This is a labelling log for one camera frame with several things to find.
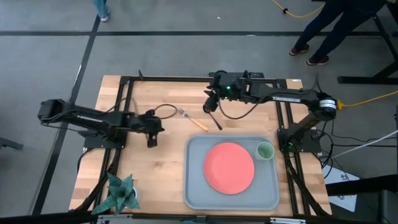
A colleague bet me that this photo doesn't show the black floor cable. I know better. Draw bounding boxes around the black floor cable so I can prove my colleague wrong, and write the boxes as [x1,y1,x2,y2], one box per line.
[320,119,398,149]

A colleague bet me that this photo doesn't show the green artificial plant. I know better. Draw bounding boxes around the green artificial plant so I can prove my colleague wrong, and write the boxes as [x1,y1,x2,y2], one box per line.
[91,172,141,216]

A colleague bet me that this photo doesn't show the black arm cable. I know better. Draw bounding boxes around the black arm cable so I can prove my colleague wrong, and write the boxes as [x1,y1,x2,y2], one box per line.
[154,103,178,120]
[216,95,274,121]

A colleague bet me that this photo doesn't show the green plastic cup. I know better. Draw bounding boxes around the green plastic cup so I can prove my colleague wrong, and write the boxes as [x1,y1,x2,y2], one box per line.
[254,141,275,161]

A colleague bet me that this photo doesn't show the person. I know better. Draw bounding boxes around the person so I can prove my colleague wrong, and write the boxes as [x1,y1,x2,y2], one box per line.
[92,0,111,22]
[289,0,389,66]

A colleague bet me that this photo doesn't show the black stand foot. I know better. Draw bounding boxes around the black stand foot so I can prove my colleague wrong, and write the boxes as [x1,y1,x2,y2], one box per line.
[0,136,24,150]

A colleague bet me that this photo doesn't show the white cable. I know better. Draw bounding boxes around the white cable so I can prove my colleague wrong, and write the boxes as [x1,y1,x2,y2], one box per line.
[331,129,398,159]

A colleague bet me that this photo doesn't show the grey plastic tray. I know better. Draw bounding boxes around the grey plastic tray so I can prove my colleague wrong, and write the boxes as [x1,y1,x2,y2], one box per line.
[183,134,280,211]

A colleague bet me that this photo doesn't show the black metal stand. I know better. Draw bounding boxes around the black metal stand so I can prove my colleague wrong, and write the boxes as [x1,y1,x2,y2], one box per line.
[337,0,398,85]

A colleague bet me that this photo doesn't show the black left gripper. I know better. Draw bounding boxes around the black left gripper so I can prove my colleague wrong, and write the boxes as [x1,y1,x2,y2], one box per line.
[136,108,165,148]

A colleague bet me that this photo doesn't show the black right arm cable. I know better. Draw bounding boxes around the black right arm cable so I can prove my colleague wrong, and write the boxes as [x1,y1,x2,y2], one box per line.
[216,95,274,121]

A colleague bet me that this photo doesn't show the fork with wooden handle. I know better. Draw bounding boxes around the fork with wooden handle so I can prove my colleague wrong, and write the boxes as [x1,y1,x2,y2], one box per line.
[178,108,210,133]

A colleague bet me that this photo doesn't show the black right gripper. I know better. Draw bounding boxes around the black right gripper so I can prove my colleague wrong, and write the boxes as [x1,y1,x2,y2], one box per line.
[203,71,247,113]

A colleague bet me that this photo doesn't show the black frame beam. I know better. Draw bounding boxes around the black frame beam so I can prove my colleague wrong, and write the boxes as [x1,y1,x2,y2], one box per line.
[325,174,398,196]

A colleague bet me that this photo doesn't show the yellow cable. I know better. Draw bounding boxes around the yellow cable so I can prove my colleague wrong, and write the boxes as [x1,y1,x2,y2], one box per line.
[270,0,326,19]
[336,90,398,110]

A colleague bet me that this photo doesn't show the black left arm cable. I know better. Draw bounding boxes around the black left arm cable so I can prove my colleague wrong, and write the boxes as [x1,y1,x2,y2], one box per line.
[154,103,178,120]

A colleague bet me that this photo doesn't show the pink round plate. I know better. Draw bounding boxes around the pink round plate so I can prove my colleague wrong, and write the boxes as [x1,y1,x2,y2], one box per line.
[203,142,256,195]

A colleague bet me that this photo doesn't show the white paper sheet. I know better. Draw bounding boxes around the white paper sheet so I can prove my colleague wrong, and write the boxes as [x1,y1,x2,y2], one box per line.
[322,164,361,213]

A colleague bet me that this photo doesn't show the black spoon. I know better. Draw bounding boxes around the black spoon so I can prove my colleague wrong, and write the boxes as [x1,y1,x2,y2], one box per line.
[203,104,224,131]

